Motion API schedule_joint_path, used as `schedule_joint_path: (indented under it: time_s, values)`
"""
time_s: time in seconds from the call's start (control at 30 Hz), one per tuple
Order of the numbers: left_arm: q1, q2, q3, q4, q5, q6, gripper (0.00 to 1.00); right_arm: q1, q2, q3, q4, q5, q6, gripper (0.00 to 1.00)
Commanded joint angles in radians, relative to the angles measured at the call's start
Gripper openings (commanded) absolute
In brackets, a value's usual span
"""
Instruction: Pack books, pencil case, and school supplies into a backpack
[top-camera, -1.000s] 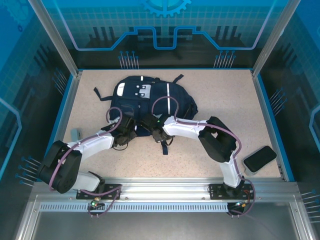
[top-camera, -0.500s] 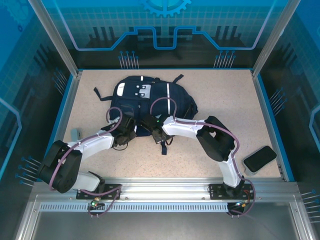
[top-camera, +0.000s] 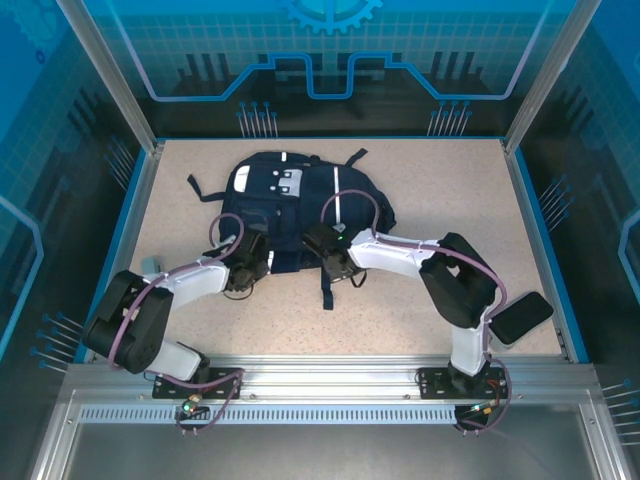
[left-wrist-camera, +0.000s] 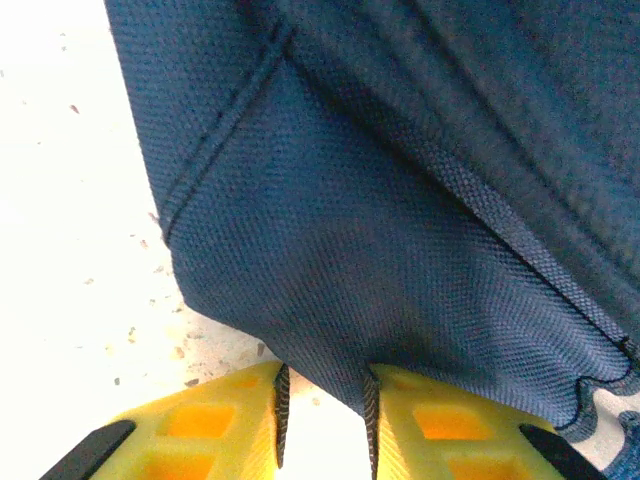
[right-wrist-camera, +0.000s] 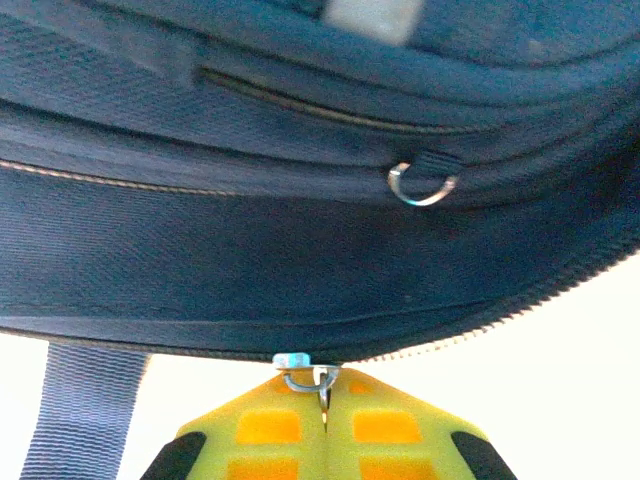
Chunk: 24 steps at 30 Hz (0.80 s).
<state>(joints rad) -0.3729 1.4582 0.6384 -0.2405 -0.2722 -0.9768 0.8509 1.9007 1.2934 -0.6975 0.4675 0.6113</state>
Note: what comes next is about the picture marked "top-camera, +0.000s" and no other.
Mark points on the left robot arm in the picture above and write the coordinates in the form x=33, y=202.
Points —
x=190, y=282

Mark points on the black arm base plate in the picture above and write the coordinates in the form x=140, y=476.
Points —
x=225, y=392
x=435, y=385

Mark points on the grey-blue pencil case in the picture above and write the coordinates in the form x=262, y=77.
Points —
x=151, y=265

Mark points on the aluminium corner post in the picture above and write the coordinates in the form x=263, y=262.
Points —
x=545, y=85
x=117, y=85

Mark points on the blue printed enclosure panel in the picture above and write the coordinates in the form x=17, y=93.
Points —
x=325, y=50

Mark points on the aluminium frame rail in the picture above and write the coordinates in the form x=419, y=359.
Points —
x=325, y=375

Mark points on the navy blue backpack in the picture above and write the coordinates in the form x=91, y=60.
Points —
x=310, y=200

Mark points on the small connector with LED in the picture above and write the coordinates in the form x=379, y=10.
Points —
x=480, y=410
x=189, y=406

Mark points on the dark blue side panel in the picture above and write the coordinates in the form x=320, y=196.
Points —
x=600, y=150
x=40, y=150

